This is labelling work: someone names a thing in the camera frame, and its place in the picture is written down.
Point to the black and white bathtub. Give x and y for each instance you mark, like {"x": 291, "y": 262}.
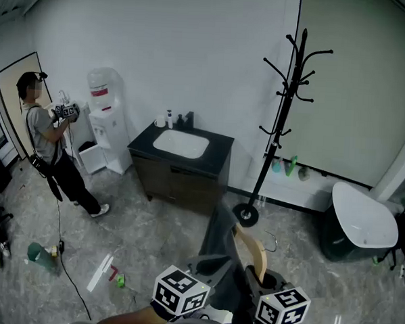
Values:
{"x": 359, "y": 213}

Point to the grey stone-like object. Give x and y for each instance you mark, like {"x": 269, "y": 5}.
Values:
{"x": 304, "y": 174}

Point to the white sink basin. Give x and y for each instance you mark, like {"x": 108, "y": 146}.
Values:
{"x": 181, "y": 143}

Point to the person's left forearm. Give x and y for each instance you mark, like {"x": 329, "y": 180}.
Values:
{"x": 130, "y": 318}

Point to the wooden door panel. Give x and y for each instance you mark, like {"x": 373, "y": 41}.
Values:
{"x": 10, "y": 90}

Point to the white soap pump bottle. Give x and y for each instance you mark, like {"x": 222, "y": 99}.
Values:
{"x": 170, "y": 120}

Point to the green bottle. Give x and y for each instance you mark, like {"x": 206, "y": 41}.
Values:
{"x": 291, "y": 166}

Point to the white water dispenser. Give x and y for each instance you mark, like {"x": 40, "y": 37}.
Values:
{"x": 112, "y": 129}

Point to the red bracket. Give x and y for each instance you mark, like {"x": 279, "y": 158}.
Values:
{"x": 112, "y": 276}

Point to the white cup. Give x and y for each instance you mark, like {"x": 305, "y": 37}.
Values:
{"x": 160, "y": 122}

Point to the teal bottle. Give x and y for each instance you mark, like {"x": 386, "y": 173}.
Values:
{"x": 277, "y": 166}

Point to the black faucet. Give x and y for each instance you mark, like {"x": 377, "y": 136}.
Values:
{"x": 189, "y": 120}

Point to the white bin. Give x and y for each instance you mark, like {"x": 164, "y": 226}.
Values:
{"x": 91, "y": 159}

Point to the wooden clothes hanger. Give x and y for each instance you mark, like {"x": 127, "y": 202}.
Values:
{"x": 257, "y": 252}

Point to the dark grey garment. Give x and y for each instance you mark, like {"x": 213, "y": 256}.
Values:
{"x": 220, "y": 233}

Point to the small black bottle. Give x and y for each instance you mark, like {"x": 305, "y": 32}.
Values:
{"x": 179, "y": 122}

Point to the dark wooden sink cabinet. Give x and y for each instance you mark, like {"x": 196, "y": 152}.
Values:
{"x": 187, "y": 187}

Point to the white strip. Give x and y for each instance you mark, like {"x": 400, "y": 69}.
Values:
{"x": 98, "y": 274}

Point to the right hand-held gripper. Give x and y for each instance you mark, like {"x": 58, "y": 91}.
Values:
{"x": 282, "y": 311}

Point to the clear water jug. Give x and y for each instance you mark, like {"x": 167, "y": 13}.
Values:
{"x": 101, "y": 81}

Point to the small green object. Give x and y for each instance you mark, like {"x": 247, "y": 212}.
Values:
{"x": 120, "y": 281}

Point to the black coat rack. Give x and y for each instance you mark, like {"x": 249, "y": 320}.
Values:
{"x": 286, "y": 108}

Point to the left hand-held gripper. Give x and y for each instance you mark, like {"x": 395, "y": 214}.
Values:
{"x": 179, "y": 288}

